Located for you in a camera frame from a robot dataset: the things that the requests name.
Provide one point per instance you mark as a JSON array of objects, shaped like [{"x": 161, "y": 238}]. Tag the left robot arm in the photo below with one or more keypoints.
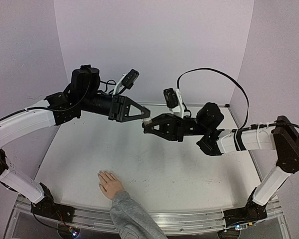
[{"x": 82, "y": 94}]

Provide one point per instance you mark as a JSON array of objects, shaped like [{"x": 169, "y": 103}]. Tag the aluminium front rail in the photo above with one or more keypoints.
[{"x": 172, "y": 223}]

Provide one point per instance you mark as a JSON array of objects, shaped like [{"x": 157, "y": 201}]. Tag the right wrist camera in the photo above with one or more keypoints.
[{"x": 174, "y": 102}]

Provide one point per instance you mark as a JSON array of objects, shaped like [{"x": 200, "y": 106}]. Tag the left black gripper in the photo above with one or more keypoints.
[{"x": 120, "y": 110}]

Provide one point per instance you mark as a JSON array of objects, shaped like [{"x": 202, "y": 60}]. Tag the mannequin hand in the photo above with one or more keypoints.
[{"x": 109, "y": 184}]

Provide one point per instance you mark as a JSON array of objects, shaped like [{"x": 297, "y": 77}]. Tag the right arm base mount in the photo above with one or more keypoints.
[{"x": 240, "y": 216}]

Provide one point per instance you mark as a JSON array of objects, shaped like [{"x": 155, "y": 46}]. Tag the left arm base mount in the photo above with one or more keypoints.
[{"x": 54, "y": 211}]

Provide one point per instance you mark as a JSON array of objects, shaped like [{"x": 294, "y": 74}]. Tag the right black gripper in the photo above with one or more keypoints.
[{"x": 178, "y": 128}]

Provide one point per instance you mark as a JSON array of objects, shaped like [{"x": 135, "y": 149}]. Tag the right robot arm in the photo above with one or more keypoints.
[{"x": 281, "y": 136}]

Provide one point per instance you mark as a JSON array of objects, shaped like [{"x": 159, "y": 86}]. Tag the nail polish bottle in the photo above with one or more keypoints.
[{"x": 147, "y": 121}]

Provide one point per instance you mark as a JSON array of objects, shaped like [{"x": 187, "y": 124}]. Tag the grey sleeved forearm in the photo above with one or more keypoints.
[{"x": 131, "y": 220}]

